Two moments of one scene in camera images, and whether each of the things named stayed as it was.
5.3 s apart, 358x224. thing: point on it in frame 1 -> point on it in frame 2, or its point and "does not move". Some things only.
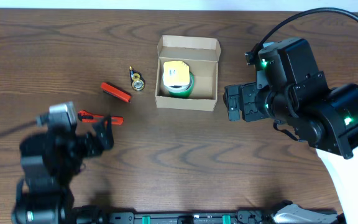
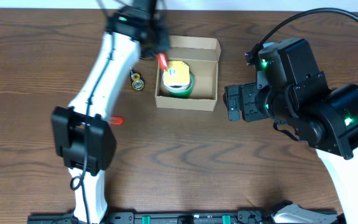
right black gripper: [248, 93] does not move
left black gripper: [104, 137] -> [163, 31]
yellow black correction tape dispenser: [137, 81] does not move
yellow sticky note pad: [176, 73] does not move
